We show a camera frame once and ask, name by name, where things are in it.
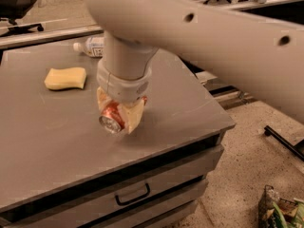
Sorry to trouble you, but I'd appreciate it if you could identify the yellow sponge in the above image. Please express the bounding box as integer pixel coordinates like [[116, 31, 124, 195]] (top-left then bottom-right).
[[44, 67, 86, 90]]

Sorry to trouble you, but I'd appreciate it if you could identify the crushed red coke can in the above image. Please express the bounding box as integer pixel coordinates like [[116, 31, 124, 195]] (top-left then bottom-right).
[[98, 95, 148, 135]]

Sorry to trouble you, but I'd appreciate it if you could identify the green snack bag basket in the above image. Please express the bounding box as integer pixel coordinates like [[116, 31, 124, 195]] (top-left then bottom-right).
[[258, 185, 304, 228]]

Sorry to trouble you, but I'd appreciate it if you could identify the grey drawer cabinet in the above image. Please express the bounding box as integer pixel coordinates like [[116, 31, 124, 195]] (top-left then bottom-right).
[[0, 41, 234, 228]]

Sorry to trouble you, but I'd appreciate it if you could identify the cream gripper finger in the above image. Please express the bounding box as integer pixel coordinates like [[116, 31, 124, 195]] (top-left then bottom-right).
[[97, 87, 111, 112], [120, 98, 145, 134]]

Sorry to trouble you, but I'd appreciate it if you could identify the clear plastic water bottle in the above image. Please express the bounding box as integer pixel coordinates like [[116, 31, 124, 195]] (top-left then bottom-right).
[[73, 36, 105, 58]]

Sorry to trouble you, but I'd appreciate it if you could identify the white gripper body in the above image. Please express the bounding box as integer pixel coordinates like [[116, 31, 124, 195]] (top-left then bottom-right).
[[97, 59, 152, 104]]

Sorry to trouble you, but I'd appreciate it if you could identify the grey metal railing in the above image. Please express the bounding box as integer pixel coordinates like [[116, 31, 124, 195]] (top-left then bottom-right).
[[0, 0, 303, 50]]

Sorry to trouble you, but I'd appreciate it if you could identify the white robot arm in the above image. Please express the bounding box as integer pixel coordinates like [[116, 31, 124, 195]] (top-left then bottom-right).
[[85, 0, 304, 124]]

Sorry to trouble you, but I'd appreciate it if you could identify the black office chair left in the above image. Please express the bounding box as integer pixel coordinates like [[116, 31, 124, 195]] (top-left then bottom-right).
[[0, 0, 44, 37]]

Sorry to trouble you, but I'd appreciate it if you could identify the black drawer handle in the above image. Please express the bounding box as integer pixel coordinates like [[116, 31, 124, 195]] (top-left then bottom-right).
[[115, 182, 151, 206]]

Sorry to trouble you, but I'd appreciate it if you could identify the black metal floor bar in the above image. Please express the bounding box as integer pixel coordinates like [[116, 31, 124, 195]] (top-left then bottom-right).
[[264, 125, 304, 162]]

